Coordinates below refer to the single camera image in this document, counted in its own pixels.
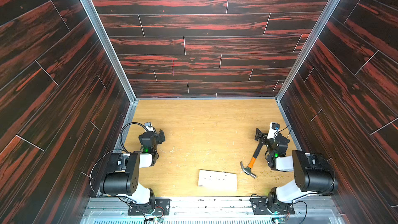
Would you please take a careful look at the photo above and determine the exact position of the claw hammer orange black handle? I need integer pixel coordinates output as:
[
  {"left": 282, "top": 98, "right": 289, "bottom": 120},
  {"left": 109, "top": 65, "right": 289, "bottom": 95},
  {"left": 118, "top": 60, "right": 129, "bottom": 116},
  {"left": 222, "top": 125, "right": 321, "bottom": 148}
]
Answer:
[{"left": 240, "top": 141, "right": 265, "bottom": 178}]

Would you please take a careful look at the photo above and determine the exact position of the white wooden block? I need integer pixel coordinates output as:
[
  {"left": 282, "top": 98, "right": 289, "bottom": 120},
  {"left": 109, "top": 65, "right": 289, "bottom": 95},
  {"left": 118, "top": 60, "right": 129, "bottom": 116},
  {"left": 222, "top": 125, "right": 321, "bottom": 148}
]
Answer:
[{"left": 198, "top": 170, "right": 237, "bottom": 191}]

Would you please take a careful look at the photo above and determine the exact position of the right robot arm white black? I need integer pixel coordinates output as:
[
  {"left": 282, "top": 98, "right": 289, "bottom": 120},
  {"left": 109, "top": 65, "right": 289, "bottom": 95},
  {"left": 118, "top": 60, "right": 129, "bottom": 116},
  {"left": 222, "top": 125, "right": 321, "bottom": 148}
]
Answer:
[{"left": 255, "top": 127, "right": 338, "bottom": 215}]

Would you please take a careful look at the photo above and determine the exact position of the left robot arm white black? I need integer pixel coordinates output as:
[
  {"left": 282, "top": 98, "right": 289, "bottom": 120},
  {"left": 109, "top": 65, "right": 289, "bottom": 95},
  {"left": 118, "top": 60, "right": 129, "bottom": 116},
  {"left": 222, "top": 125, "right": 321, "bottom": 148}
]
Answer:
[{"left": 99, "top": 130, "right": 165, "bottom": 208}]

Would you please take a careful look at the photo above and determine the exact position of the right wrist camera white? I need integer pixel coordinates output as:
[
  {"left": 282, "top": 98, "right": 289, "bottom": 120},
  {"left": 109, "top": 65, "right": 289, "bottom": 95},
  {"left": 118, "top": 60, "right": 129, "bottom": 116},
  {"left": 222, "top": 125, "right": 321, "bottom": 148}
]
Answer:
[{"left": 267, "top": 122, "right": 280, "bottom": 139}]

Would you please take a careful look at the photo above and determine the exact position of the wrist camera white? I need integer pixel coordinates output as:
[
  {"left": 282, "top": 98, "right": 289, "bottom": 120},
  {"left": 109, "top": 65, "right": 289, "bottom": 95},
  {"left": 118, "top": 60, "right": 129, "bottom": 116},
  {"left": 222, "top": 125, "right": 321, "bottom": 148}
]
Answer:
[
  {"left": 267, "top": 122, "right": 280, "bottom": 139},
  {"left": 144, "top": 122, "right": 157, "bottom": 133}
]

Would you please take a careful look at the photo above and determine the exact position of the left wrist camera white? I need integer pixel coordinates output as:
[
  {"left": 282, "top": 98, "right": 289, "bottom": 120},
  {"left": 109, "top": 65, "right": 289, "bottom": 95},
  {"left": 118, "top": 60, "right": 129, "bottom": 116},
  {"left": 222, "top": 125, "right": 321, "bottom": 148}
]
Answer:
[{"left": 144, "top": 122, "right": 157, "bottom": 133}]

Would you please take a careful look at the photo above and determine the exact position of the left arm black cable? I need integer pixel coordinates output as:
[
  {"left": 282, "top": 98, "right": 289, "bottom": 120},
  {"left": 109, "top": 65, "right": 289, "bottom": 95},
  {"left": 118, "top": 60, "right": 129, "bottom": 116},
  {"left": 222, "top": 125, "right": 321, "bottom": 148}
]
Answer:
[{"left": 119, "top": 122, "right": 149, "bottom": 153}]

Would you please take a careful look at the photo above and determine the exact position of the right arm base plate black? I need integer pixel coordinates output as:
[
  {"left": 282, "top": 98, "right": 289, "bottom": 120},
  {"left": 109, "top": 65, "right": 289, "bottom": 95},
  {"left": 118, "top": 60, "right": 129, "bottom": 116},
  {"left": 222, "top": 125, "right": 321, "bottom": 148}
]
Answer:
[{"left": 250, "top": 198, "right": 295, "bottom": 215}]

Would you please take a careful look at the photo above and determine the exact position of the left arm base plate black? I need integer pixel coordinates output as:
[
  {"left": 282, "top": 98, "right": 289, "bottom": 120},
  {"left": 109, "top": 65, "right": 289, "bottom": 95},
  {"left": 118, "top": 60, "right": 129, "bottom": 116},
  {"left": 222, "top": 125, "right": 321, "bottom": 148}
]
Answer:
[{"left": 127, "top": 198, "right": 171, "bottom": 216}]

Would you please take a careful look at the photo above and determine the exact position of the aluminium front rail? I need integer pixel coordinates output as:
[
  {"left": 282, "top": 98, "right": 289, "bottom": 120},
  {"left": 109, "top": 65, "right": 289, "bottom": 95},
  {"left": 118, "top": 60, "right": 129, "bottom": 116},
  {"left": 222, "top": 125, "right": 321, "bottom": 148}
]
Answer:
[{"left": 81, "top": 196, "right": 345, "bottom": 224}]

